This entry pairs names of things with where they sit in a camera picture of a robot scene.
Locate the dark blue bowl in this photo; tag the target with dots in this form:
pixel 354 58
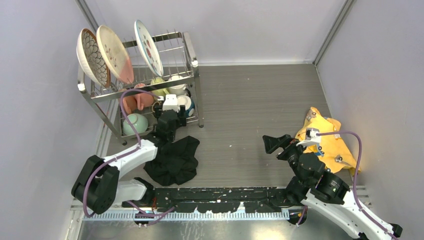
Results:
pixel 188 103

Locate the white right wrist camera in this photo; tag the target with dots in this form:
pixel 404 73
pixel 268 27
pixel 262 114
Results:
pixel 312 137

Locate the light green mug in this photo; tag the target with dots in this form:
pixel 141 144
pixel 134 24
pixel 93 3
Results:
pixel 162 91

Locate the brown bowl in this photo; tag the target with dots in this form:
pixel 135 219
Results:
pixel 157 109

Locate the white ribbed mug black handle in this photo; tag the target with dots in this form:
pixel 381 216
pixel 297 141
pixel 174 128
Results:
pixel 178 90

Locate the pink and cream plate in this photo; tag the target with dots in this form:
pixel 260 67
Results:
pixel 115 54

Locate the flower pattern brown-rim plate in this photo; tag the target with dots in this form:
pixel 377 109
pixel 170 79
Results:
pixel 91 60

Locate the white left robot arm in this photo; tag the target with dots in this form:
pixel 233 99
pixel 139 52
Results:
pixel 99 185

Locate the metal dish rack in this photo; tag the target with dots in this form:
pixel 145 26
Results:
pixel 178 58

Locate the mint green bowl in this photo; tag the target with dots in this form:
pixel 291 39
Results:
pixel 138 121

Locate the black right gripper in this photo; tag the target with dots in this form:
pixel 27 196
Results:
pixel 271 143

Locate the yellow cartoon cloth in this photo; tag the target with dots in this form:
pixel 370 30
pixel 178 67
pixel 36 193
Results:
pixel 332 150

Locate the black cloth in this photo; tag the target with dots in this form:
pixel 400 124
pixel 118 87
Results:
pixel 175 162

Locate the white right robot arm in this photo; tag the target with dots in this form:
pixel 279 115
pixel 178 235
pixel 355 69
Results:
pixel 313 185

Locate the watermelon pattern plate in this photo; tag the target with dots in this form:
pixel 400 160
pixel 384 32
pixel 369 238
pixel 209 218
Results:
pixel 148 49

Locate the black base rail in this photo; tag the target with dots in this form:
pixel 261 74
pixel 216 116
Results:
pixel 217 199

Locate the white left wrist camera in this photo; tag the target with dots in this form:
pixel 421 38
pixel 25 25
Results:
pixel 169 102

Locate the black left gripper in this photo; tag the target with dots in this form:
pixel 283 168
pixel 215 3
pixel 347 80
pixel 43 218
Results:
pixel 178 120

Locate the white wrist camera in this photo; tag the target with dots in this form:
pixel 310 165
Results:
pixel 312 137
pixel 169 102

